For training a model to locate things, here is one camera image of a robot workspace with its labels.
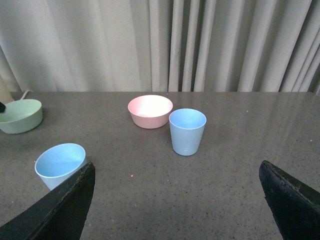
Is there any light blue cup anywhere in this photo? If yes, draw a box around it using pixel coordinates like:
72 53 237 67
169 108 207 156
34 143 87 191

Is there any grey white curtain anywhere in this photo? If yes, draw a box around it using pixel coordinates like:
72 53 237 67
0 0 320 93

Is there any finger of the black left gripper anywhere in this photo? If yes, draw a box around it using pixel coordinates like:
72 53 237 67
0 102 6 113

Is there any white power cable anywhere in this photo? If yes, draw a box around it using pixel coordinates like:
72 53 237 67
19 89 34 101

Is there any cream white toaster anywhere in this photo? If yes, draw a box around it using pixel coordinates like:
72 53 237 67
0 76 14 104

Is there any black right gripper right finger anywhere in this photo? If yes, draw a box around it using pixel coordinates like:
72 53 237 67
259 160 320 240

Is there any green bowl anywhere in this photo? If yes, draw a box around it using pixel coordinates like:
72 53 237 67
0 99 43 134

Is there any pink bowl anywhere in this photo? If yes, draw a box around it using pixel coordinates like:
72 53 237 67
127 94 173 129

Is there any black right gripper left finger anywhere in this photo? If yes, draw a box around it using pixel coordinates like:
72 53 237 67
0 162 96 240

